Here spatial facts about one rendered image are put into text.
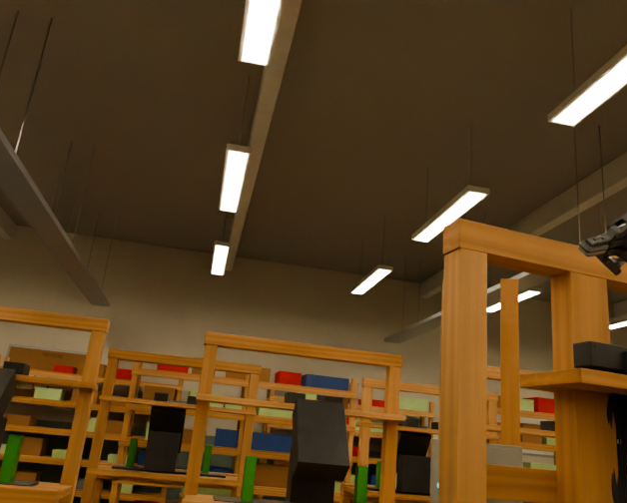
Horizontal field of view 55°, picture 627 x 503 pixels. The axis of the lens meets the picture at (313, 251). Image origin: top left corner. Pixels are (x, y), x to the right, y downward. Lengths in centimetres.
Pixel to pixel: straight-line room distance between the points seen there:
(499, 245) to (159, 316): 998
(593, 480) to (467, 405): 43
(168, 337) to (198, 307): 77
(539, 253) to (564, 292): 15
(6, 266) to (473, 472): 1099
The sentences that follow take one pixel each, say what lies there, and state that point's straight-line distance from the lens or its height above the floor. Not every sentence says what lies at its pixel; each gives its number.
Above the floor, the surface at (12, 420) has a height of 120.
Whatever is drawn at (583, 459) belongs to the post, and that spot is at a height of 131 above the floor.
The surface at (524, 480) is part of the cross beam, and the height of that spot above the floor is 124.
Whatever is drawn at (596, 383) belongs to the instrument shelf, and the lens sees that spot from 179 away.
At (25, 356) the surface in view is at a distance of 1168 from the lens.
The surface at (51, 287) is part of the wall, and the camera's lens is 1184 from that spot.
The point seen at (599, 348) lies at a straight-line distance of 189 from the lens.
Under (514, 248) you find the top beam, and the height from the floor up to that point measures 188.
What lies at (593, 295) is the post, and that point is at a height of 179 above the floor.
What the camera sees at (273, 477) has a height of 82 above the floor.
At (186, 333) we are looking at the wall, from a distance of 1141.
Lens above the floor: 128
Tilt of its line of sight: 18 degrees up
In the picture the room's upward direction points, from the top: 5 degrees clockwise
